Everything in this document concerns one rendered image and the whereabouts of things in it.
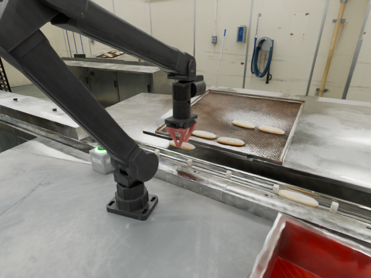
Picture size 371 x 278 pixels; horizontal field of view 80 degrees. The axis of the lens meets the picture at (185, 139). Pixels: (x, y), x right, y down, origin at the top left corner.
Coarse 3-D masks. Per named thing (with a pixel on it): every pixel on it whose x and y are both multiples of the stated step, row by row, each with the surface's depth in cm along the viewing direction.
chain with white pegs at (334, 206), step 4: (156, 152) 82; (188, 160) 75; (184, 164) 78; (188, 164) 76; (196, 168) 76; (208, 172) 74; (228, 172) 68; (220, 176) 72; (228, 176) 69; (276, 188) 62; (276, 192) 62; (332, 204) 55; (336, 204) 55; (324, 208) 58; (332, 208) 55; (336, 208) 55; (336, 212) 56; (348, 216) 55; (360, 220) 54
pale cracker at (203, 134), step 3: (192, 132) 89; (195, 132) 88; (198, 132) 88; (201, 132) 87; (204, 132) 87; (207, 132) 87; (195, 135) 88; (198, 135) 87; (201, 135) 86; (204, 135) 86; (207, 135) 86; (210, 135) 85; (213, 135) 85
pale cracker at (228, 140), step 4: (220, 140) 82; (224, 140) 82; (228, 140) 81; (232, 140) 81; (236, 140) 81; (240, 140) 81; (228, 144) 81; (232, 144) 80; (236, 144) 80; (240, 144) 79
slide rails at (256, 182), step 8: (160, 152) 85; (168, 160) 79; (176, 160) 80; (184, 160) 79; (208, 168) 74; (216, 168) 74; (232, 176) 70; (240, 176) 70; (256, 184) 66; (264, 184) 66; (296, 192) 63; (320, 200) 59; (320, 208) 56; (344, 208) 56; (344, 216) 54; (360, 216) 54; (368, 216) 54
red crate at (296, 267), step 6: (282, 258) 46; (276, 264) 45; (282, 264) 45; (288, 264) 45; (294, 264) 45; (276, 270) 44; (282, 270) 44; (288, 270) 44; (294, 270) 44; (300, 270) 44; (306, 270) 44; (276, 276) 43; (282, 276) 43; (288, 276) 43; (294, 276) 43; (300, 276) 43; (306, 276) 43; (312, 276) 43; (318, 276) 43
